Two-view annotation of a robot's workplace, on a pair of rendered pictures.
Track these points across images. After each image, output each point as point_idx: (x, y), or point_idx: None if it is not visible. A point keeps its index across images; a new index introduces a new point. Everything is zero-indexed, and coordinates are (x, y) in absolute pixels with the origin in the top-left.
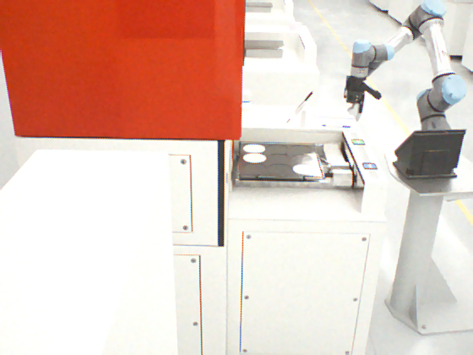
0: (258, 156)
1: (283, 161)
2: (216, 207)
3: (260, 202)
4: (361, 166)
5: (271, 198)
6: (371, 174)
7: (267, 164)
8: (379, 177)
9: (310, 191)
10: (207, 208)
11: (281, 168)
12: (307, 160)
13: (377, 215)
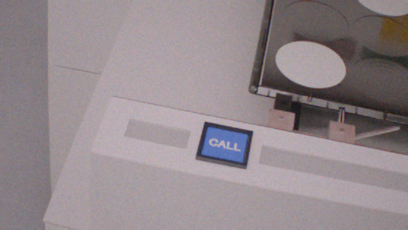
0: (391, 4)
1: (363, 38)
2: None
3: (213, 10)
4: (234, 127)
5: (233, 31)
6: (167, 133)
7: (343, 6)
8: (135, 142)
9: (264, 110)
10: None
11: (317, 24)
12: (378, 86)
13: (85, 210)
